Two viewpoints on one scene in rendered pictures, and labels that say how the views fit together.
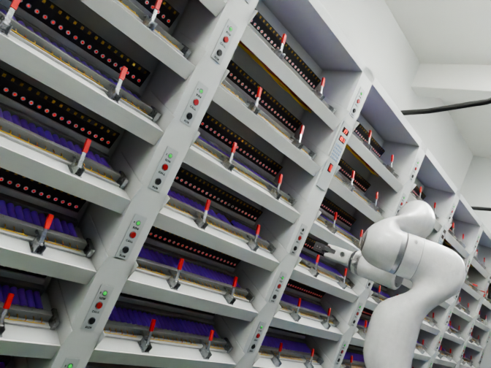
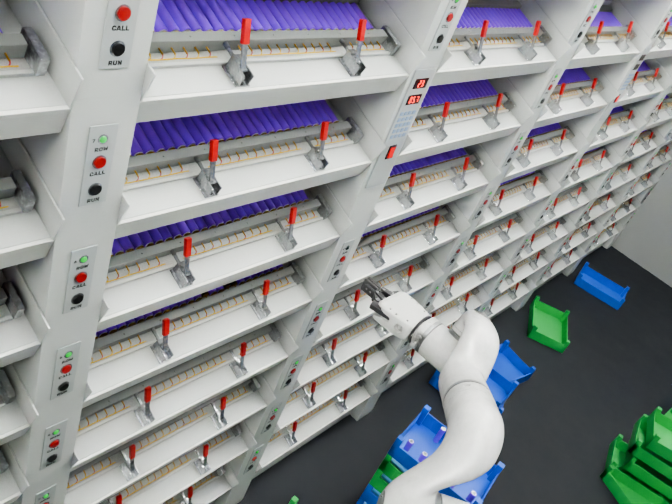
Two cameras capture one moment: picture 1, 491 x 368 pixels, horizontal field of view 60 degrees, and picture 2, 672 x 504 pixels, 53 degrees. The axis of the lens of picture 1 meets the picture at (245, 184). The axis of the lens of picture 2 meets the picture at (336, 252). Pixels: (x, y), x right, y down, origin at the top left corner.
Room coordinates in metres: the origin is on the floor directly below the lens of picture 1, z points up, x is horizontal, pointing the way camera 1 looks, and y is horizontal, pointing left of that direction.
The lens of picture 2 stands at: (0.38, 0.09, 1.96)
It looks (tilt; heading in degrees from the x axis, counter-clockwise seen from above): 34 degrees down; 345
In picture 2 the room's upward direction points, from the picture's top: 23 degrees clockwise
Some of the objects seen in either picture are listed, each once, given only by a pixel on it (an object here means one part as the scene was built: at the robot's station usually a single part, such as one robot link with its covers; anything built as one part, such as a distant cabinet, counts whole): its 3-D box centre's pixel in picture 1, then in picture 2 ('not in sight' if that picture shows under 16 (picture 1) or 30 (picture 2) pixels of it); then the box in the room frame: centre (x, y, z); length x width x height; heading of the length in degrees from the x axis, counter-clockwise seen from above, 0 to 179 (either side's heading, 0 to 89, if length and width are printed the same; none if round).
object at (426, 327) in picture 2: (359, 262); (425, 334); (1.45, -0.46, 1.07); 0.09 x 0.03 x 0.08; 135
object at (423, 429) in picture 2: not in sight; (446, 459); (1.65, -0.84, 0.44); 0.30 x 0.20 x 0.08; 53
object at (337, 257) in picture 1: (344, 256); (405, 316); (1.50, -0.42, 1.06); 0.11 x 0.10 x 0.07; 45
